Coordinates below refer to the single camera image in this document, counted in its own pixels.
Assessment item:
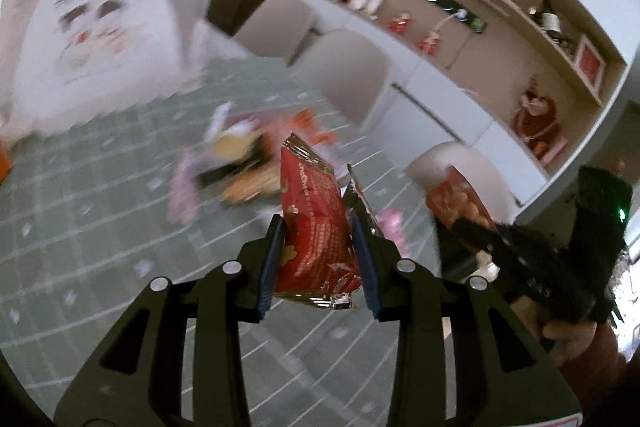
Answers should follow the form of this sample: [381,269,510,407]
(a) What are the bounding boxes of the yellow snack packet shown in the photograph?
[222,167,283,208]

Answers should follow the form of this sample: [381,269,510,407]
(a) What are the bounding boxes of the white charger cable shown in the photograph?
[440,9,471,70]

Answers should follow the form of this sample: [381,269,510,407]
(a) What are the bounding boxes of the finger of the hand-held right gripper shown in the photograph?
[440,214,506,258]

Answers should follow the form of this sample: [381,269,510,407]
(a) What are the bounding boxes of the person's right hand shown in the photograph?
[510,294,601,365]

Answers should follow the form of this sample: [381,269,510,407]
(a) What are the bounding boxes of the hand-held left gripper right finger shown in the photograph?
[347,214,583,427]

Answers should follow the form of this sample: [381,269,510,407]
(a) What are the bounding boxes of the pink wrapper strip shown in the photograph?
[167,147,211,225]

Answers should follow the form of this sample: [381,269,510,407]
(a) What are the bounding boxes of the person's right forearm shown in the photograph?
[555,319,638,427]

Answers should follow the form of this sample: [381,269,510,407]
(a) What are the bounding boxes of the orange wrapper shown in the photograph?
[287,107,342,154]

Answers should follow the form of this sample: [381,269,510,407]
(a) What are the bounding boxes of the red foil snack packet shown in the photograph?
[274,133,385,310]

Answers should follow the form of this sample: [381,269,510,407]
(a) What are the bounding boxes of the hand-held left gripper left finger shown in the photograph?
[52,214,286,427]

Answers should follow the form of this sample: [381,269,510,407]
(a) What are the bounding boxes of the white Santa bag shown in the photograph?
[7,0,186,135]

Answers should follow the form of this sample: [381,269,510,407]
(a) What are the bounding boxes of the pink box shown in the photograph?
[542,137,568,165]

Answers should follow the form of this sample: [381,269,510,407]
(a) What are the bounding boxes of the pink chip packet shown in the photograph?
[200,104,281,168]

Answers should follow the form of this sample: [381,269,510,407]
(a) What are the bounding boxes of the panda wine bottle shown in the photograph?
[530,0,576,52]

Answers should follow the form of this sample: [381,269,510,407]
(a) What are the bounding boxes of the wooden shelf cabinet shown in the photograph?
[287,0,628,208]

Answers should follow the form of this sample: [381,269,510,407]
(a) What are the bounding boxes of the red framed picture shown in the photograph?
[572,34,608,90]

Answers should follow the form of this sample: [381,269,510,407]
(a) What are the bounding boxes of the green checked tablecloth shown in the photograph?
[0,57,451,427]

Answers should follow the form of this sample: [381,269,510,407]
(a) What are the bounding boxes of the red seated figurine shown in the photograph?
[389,11,415,35]
[419,31,446,55]

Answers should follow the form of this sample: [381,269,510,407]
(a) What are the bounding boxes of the beige dining chair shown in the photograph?
[295,28,392,130]
[404,141,518,225]
[231,0,318,66]

